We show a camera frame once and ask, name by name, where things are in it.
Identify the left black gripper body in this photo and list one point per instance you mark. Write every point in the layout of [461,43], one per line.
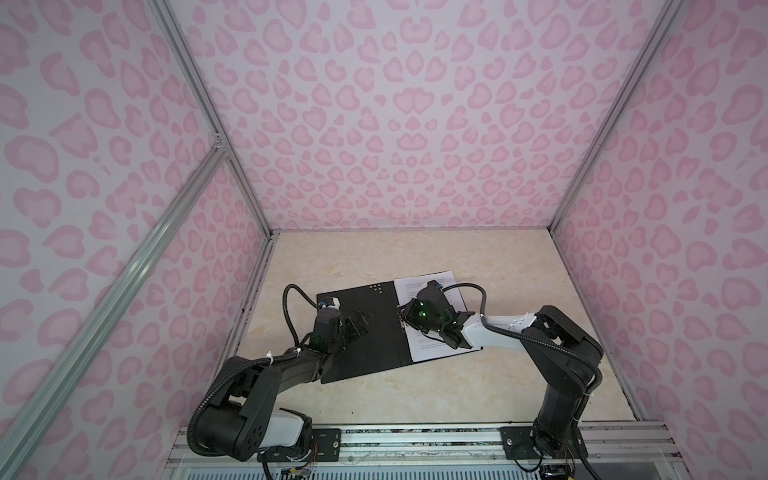
[336,347]

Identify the aluminium frame post back right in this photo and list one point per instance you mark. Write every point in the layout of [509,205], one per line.
[658,34]

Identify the aluminium frame strut diagonal left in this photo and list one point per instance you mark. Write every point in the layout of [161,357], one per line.
[35,419]

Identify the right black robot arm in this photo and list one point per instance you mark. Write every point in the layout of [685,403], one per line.
[566,356]

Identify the black mounting plate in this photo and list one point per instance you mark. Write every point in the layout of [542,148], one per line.
[527,443]
[319,445]

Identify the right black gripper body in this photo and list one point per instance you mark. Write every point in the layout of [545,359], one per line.
[417,316]

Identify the blue black file folder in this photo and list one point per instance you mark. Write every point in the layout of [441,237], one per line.
[388,343]

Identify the aluminium frame post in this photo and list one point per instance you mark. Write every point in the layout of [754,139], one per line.
[658,34]
[180,48]

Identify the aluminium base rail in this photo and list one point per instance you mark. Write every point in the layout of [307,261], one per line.
[617,450]

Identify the aluminium frame post back left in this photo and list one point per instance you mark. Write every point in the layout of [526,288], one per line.
[180,48]

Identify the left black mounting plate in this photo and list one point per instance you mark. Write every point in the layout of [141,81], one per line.
[319,445]

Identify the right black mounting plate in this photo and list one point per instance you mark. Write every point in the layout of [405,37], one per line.
[527,443]

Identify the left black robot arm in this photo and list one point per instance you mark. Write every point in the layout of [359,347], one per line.
[237,417]

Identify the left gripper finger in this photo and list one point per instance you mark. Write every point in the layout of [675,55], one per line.
[358,317]
[357,331]

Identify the printed paper sheet corner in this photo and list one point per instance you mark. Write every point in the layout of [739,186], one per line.
[427,348]

